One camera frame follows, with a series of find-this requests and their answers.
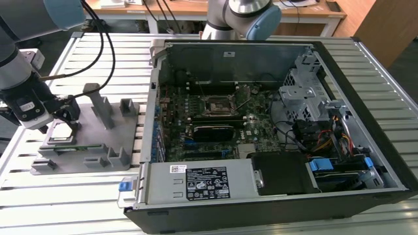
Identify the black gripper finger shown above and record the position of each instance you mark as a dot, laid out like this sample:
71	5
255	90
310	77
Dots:
8	113
74	115

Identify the silver CPU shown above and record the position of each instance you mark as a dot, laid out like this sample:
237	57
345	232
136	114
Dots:
60	131

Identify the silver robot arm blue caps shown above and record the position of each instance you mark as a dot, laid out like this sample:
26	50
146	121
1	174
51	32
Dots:
19	29

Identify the CPU socket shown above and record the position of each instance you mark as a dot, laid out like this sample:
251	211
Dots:
219	105

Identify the grey parts rack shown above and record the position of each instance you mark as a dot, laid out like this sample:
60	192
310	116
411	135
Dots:
95	139

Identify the green RAM stick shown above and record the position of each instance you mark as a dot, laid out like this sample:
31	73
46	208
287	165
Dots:
83	147

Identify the blue case latch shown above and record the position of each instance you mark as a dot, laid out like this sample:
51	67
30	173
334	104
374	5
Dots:
126	186

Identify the grey power supply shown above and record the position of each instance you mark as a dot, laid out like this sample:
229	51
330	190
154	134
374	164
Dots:
156	181

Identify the blue board connector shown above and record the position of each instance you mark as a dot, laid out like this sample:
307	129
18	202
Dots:
190	141

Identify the black expansion slot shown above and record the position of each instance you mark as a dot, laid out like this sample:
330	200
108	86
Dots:
202	154

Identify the black graphics card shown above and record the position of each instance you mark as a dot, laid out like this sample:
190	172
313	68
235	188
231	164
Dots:
212	134

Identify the black RAM slot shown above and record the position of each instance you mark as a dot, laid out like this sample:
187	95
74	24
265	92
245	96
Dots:
218	87
215	120
218	90
215	117
239	125
218	84

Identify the small white box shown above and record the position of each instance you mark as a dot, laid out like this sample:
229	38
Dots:
134	2

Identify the silver chipset heatsink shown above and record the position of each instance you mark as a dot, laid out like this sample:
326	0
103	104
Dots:
246	149

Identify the green motherboard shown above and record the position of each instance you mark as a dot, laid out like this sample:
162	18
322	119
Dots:
261	127

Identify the black PC case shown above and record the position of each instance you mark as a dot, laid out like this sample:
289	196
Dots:
229	218

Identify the black plastic cover panel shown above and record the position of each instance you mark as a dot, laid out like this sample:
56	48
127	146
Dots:
281	173

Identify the perforated metal drive cage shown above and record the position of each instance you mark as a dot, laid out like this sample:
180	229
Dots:
295	94

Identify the blue disk carrier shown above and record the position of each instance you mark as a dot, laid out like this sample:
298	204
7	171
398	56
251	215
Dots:
319	166

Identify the blue plastic tab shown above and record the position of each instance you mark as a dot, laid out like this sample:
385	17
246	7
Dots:
367	163

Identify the wooden cabinet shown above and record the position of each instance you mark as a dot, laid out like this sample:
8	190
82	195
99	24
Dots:
385	29

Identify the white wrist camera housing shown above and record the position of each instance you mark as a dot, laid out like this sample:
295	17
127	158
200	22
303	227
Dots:
32	117
32	58

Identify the wooden desk white frame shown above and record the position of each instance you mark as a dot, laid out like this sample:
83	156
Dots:
313	14
124	13

